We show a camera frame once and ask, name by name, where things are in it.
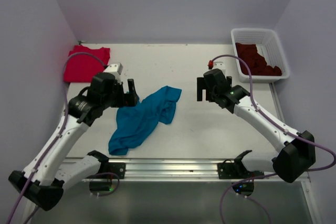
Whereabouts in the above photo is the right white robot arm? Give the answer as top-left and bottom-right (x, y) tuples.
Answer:
(196, 69), (316, 183)

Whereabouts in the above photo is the white plastic basket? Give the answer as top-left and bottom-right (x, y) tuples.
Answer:
(231, 28), (290, 83)

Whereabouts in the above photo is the dark red t shirt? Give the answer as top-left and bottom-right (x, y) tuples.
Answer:
(235, 43), (282, 76)

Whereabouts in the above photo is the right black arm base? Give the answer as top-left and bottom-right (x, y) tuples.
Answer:
(217, 150), (264, 197)

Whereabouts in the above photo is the blue t shirt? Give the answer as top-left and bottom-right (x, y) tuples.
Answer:
(108, 86), (182, 156)

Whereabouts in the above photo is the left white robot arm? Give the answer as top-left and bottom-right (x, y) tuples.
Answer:
(8, 72), (138, 211)

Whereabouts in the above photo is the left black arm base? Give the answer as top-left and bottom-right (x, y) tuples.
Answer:
(88, 151), (126, 197)

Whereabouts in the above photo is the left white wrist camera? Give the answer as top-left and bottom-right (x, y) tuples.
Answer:
(103, 62), (123, 78)

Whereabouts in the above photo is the folded red t shirt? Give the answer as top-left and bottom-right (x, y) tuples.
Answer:
(63, 45), (110, 83)

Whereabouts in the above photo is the aluminium mounting rail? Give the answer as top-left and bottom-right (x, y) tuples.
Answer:
(62, 157), (310, 183)

